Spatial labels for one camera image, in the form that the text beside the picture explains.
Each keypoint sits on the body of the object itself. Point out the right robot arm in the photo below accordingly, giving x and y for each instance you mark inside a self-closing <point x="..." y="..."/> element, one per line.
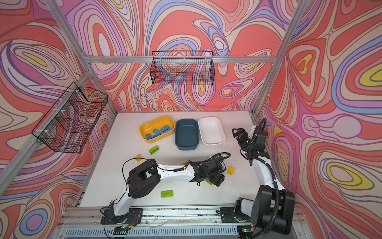
<point x="272" y="210"/>

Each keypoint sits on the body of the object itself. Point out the yellow lego left upper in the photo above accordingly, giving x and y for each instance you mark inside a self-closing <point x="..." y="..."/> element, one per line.
<point x="138" y="157"/>

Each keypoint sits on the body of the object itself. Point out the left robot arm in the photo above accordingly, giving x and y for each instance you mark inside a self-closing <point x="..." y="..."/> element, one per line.
<point x="145" y="177"/>

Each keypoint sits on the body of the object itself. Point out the green lego near yellow bin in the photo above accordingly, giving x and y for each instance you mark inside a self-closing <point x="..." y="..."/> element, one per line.
<point x="154" y="150"/>

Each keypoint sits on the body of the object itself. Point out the yellow lego right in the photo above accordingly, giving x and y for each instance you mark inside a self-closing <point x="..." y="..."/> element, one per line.
<point x="230" y="170"/>

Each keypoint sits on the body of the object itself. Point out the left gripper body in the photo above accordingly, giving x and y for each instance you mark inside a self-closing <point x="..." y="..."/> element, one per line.
<point x="216" y="179"/>

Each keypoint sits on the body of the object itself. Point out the dark teal plastic bin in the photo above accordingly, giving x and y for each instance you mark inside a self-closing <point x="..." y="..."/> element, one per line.
<point x="187" y="134"/>

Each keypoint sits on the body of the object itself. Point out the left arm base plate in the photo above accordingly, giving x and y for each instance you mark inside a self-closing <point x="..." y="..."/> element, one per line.
<point x="133" y="217"/>

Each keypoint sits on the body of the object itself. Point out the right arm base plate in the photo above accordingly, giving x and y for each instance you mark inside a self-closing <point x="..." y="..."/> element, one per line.
<point x="232" y="215"/>

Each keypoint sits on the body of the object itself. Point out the back wall wire basket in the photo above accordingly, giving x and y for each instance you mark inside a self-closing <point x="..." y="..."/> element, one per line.
<point x="182" y="67"/>

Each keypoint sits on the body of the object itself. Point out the white plastic bin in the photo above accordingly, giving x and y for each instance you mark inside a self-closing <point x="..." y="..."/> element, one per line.
<point x="211" y="131"/>

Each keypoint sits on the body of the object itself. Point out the left wall wire basket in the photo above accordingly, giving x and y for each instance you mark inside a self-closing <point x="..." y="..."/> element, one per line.
<point x="73" y="120"/>

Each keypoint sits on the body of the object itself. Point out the wall wire basket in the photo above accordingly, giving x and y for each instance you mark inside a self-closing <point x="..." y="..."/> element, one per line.
<point x="182" y="67"/>
<point x="73" y="120"/>

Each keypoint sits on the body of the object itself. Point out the yellow plastic bin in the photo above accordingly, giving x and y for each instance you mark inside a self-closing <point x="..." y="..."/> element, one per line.
<point x="157" y="123"/>

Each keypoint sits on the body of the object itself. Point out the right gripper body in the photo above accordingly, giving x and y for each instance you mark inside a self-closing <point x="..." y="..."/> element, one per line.
<point x="243" y="140"/>

